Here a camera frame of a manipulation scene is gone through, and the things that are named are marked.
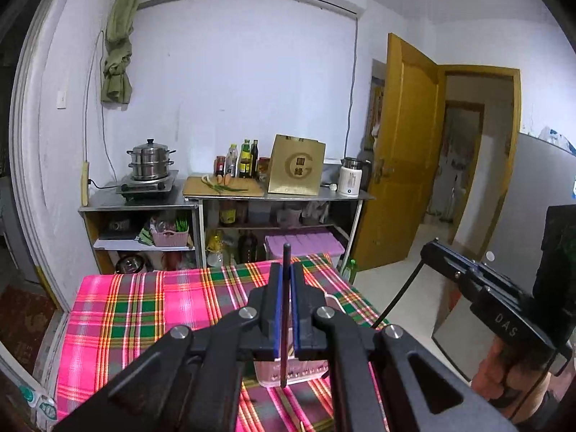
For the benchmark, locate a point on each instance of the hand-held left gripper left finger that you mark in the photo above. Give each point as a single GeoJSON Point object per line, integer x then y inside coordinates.
{"type": "Point", "coordinates": [273, 315]}

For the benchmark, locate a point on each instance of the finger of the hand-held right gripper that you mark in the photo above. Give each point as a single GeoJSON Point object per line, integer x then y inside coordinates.
{"type": "Point", "coordinates": [450, 266]}
{"type": "Point", "coordinates": [463, 258]}

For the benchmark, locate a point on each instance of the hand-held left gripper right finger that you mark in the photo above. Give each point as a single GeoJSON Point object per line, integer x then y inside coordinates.
{"type": "Point", "coordinates": [298, 315]}

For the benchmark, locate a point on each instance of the pink plastic utensil basket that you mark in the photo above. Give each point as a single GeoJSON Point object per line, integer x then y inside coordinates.
{"type": "Point", "coordinates": [299, 372]}

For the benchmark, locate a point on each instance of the black chopstick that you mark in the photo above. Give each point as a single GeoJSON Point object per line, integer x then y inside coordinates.
{"type": "Point", "coordinates": [398, 294]}
{"type": "Point", "coordinates": [285, 254]}

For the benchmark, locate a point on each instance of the person's right hand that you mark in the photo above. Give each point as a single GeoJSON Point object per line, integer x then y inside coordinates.
{"type": "Point", "coordinates": [488, 371]}

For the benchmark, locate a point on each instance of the green glass bottle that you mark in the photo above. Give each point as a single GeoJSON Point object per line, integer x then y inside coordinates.
{"type": "Point", "coordinates": [350, 272]}

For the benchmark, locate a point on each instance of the purple storage box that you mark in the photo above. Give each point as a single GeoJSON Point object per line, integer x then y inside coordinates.
{"type": "Point", "coordinates": [306, 245]}

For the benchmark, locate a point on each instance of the large dark bottle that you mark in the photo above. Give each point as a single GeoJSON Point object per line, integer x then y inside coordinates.
{"type": "Point", "coordinates": [247, 247]}

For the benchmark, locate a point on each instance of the yellow cooking oil bottle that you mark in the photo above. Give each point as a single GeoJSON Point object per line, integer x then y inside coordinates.
{"type": "Point", "coordinates": [218, 245]}

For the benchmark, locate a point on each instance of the grey refrigerator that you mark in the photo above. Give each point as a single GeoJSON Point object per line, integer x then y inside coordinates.
{"type": "Point", "coordinates": [517, 180]}

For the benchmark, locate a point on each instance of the amber oil bottle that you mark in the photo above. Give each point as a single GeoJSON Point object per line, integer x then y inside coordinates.
{"type": "Point", "coordinates": [227, 213]}

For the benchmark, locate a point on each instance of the small pink shelf basket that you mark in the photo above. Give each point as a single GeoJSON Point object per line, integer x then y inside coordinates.
{"type": "Point", "coordinates": [170, 238]}

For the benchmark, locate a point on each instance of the yellow wooden door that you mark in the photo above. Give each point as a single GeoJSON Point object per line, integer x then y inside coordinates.
{"type": "Point", "coordinates": [405, 144]}

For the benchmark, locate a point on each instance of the white electric kettle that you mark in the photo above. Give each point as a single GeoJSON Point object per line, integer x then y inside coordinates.
{"type": "Point", "coordinates": [351, 180]}

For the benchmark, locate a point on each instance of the green onion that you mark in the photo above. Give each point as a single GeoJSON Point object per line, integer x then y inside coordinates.
{"type": "Point", "coordinates": [225, 187]}

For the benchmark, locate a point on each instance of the pink plaid tablecloth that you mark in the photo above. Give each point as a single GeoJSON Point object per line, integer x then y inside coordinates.
{"type": "Point", "coordinates": [135, 306]}

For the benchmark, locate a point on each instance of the brown jar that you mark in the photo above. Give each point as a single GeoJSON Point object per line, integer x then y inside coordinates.
{"type": "Point", "coordinates": [263, 168]}

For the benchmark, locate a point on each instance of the gold cardboard box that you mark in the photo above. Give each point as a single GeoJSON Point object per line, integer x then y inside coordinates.
{"type": "Point", "coordinates": [297, 166]}

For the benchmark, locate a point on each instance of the wooden cutting board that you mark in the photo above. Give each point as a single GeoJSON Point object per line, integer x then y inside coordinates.
{"type": "Point", "coordinates": [198, 186]}

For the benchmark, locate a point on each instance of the white plastic bag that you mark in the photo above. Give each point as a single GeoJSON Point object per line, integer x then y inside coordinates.
{"type": "Point", "coordinates": [555, 137]}

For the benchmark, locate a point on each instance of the dark sauce bottle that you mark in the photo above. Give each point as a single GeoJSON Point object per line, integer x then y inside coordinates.
{"type": "Point", "coordinates": [254, 159]}

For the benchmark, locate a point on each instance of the green bottle yellow label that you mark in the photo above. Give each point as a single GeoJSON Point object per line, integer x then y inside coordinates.
{"type": "Point", "coordinates": [245, 159]}

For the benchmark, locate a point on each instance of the red sauce jar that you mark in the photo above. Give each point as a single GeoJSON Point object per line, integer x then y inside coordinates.
{"type": "Point", "coordinates": [219, 166]}

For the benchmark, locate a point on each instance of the clear plastic bottle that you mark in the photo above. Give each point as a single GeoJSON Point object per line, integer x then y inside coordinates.
{"type": "Point", "coordinates": [231, 162]}

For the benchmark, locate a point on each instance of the black flat cooker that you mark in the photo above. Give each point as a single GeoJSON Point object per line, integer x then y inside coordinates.
{"type": "Point", "coordinates": [119, 229]}

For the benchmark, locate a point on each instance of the steel gas stove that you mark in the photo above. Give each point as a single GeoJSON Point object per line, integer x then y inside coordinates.
{"type": "Point", "coordinates": [148, 187]}

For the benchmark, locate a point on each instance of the stainless steel steamer pot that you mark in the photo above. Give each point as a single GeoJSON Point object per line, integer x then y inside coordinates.
{"type": "Point", "coordinates": [150, 162]}

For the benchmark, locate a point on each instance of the steel table with shelves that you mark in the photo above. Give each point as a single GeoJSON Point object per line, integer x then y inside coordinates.
{"type": "Point", "coordinates": [103, 194]}

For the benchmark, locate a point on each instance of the beige power strip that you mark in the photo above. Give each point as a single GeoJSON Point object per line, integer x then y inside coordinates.
{"type": "Point", "coordinates": [84, 184]}

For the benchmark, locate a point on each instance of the white printed bag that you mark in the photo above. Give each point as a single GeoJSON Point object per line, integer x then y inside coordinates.
{"type": "Point", "coordinates": [40, 405]}

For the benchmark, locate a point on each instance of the green knotted curtain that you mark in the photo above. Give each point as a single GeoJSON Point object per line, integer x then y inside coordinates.
{"type": "Point", "coordinates": [118, 54]}

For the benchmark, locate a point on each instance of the wall hanging scroll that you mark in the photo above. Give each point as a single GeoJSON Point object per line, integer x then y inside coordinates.
{"type": "Point", "coordinates": [377, 108]}

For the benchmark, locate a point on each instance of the yellow wooden door frame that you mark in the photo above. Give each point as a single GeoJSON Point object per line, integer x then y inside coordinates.
{"type": "Point", "coordinates": [477, 71]}

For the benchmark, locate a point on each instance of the white wall switch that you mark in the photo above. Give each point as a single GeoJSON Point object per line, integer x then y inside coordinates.
{"type": "Point", "coordinates": [61, 99]}

